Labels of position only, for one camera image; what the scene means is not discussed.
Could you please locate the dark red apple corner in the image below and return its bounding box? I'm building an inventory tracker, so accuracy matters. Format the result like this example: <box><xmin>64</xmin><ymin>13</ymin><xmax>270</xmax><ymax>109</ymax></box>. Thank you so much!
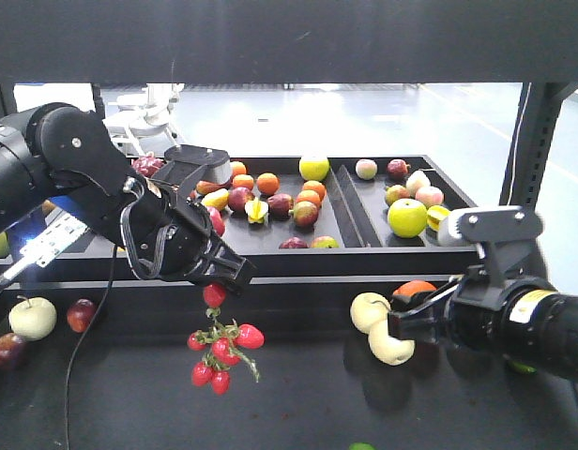
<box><xmin>0</xmin><ymin>333</ymin><xmax>28</xmax><ymax>370</ymax></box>

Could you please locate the green avocado front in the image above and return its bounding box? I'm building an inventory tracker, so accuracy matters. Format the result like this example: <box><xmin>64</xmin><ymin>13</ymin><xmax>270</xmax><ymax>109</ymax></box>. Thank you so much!
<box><xmin>348</xmin><ymin>442</ymin><xmax>375</xmax><ymax>450</ymax></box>

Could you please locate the yellow green pomelo rear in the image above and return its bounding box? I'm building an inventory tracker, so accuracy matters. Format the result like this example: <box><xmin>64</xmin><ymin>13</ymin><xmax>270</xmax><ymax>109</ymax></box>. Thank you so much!
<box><xmin>298</xmin><ymin>156</ymin><xmax>330</xmax><ymax>182</ymax></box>

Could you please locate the large green apple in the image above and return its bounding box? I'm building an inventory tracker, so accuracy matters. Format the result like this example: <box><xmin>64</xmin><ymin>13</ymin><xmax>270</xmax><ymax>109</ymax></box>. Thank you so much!
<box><xmin>388</xmin><ymin>199</ymin><xmax>427</xmax><ymax>238</ymax></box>

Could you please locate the pale yellow pear left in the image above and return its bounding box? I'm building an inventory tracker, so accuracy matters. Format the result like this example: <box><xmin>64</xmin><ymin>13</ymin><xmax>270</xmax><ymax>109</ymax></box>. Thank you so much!
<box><xmin>350</xmin><ymin>292</ymin><xmax>391</xmax><ymax>335</ymax></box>

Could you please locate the orange fruit near tray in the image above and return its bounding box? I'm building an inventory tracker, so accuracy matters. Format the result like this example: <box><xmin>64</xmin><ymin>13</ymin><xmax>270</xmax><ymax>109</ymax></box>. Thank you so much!
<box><xmin>392</xmin><ymin>279</ymin><xmax>437</xmax><ymax>296</ymax></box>

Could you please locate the dark red apple left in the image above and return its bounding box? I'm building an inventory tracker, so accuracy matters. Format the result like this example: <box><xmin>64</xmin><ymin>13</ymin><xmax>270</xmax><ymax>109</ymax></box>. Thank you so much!
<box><xmin>67</xmin><ymin>298</ymin><xmax>98</xmax><ymax>333</ymax></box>

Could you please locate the green avocado right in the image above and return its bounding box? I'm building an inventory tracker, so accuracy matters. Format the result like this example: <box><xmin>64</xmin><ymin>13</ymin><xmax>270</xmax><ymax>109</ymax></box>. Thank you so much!
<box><xmin>506</xmin><ymin>360</ymin><xmax>537</xmax><ymax>375</ymax></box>

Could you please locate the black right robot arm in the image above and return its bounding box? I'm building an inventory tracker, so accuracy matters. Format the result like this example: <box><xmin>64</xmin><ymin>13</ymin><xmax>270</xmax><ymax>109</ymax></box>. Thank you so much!
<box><xmin>442</xmin><ymin>272</ymin><xmax>578</xmax><ymax>383</ymax></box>

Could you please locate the pale yellow pear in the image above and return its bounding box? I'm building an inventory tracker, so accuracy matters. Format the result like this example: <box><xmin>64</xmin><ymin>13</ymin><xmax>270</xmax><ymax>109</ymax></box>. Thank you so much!
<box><xmin>350</xmin><ymin>292</ymin><xmax>391</xmax><ymax>335</ymax></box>
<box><xmin>368</xmin><ymin>320</ymin><xmax>416</xmax><ymax>366</ymax></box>

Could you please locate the big red apple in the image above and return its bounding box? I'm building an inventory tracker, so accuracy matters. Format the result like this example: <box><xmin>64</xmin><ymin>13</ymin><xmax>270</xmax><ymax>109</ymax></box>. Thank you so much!
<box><xmin>206</xmin><ymin>206</ymin><xmax>226</xmax><ymax>237</ymax></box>

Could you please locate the white office chair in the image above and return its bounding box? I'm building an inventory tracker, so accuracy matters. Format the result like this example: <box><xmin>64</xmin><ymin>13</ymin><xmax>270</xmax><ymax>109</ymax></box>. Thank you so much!
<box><xmin>103</xmin><ymin>83</ymin><xmax>185</xmax><ymax>157</ymax></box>

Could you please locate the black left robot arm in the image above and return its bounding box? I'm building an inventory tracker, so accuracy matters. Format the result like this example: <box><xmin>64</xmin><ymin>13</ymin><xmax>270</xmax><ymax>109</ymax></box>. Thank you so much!
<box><xmin>0</xmin><ymin>103</ymin><xmax>473</xmax><ymax>313</ymax></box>

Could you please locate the yellow star fruit centre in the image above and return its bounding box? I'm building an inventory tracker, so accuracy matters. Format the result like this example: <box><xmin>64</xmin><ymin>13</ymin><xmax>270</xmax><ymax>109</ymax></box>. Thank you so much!
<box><xmin>244</xmin><ymin>198</ymin><xmax>268</xmax><ymax>224</ymax></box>

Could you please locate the pale apple near left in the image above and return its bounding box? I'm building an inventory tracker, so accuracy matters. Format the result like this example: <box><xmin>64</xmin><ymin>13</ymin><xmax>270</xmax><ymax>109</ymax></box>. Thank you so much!
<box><xmin>8</xmin><ymin>295</ymin><xmax>57</xmax><ymax>341</ymax></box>

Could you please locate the yellow star fruit right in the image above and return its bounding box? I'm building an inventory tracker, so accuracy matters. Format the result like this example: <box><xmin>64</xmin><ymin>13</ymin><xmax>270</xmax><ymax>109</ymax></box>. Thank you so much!
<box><xmin>427</xmin><ymin>205</ymin><xmax>450</xmax><ymax>232</ymax></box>

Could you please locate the yellow star fruit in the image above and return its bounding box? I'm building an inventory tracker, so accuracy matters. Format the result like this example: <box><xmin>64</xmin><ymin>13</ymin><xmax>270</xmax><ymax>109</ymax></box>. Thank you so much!
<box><xmin>427</xmin><ymin>205</ymin><xmax>450</xmax><ymax>232</ymax></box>
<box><xmin>244</xmin><ymin>198</ymin><xmax>268</xmax><ymax>224</ymax></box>

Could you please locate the pale yellow pear front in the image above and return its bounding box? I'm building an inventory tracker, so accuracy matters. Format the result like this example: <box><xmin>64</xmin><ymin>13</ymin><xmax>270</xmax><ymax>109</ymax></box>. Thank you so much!
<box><xmin>368</xmin><ymin>320</ymin><xmax>416</xmax><ymax>366</ymax></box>

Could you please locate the black wood fruit display stand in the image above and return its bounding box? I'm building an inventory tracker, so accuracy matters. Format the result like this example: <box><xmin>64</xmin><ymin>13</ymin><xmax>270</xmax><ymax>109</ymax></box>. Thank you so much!
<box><xmin>0</xmin><ymin>1</ymin><xmax>578</xmax><ymax>449</ymax></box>

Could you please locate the green avocado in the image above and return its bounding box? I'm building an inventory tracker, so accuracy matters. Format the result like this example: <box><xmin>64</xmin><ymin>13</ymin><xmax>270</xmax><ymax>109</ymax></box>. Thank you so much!
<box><xmin>506</xmin><ymin>360</ymin><xmax>537</xmax><ymax>375</ymax></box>
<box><xmin>348</xmin><ymin>442</ymin><xmax>375</xmax><ymax>450</ymax></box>

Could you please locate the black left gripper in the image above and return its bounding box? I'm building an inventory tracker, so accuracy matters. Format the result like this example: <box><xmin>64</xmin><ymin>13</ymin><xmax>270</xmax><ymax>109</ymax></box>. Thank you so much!
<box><xmin>39</xmin><ymin>106</ymin><xmax>256</xmax><ymax>294</ymax></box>

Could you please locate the red cherry tomato bunch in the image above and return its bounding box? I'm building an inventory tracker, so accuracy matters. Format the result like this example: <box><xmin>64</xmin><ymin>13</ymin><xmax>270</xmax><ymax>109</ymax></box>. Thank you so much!
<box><xmin>187</xmin><ymin>283</ymin><xmax>266</xmax><ymax>396</ymax></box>

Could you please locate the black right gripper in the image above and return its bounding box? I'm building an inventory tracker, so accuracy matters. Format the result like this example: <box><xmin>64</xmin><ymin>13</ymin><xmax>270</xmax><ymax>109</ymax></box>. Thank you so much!
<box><xmin>388</xmin><ymin>265</ymin><xmax>519</xmax><ymax>352</ymax></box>

